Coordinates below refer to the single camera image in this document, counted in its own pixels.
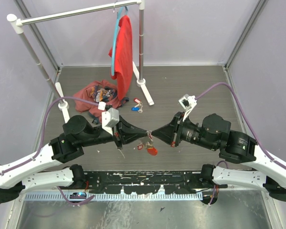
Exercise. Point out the red carabiner keyring with chain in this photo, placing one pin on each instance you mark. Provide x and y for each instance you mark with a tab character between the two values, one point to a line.
148	145

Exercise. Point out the white metal clothes rack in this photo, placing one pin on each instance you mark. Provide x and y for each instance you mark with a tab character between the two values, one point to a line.
83	37

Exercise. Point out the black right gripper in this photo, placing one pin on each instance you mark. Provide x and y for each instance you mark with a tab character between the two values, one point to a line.
171	132

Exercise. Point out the key with blue tag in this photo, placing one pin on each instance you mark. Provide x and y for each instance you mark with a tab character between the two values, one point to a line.
137	109

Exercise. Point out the blue clothes hanger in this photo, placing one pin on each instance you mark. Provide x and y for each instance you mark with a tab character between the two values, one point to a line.
114	54

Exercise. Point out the key with red tag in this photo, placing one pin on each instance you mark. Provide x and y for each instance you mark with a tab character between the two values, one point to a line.
140	147
137	101

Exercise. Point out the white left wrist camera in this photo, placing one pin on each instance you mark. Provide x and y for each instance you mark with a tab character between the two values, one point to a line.
109	117

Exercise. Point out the small circuit board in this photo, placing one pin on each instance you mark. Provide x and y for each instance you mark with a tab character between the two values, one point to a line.
78	195

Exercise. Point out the key with black tag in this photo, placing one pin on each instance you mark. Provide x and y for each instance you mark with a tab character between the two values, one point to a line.
95	122

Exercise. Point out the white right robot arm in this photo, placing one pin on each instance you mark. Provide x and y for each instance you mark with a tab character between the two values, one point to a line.
234	147

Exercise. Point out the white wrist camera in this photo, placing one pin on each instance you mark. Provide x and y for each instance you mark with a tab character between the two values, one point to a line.
109	117
188	103

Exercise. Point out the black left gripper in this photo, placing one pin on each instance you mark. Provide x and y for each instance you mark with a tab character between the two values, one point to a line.
124	132

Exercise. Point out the crumpled maroon t-shirt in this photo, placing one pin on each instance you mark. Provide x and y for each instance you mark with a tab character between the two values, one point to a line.
98	91

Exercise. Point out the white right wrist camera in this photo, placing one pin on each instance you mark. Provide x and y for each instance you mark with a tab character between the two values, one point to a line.
188	103

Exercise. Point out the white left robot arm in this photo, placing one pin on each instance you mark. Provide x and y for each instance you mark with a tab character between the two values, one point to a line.
29	172

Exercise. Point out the perforated cable duct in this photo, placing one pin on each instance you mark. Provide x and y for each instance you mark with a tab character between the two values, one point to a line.
160	196

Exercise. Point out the red hanging t-shirt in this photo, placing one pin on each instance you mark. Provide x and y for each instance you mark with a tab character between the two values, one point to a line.
124	69

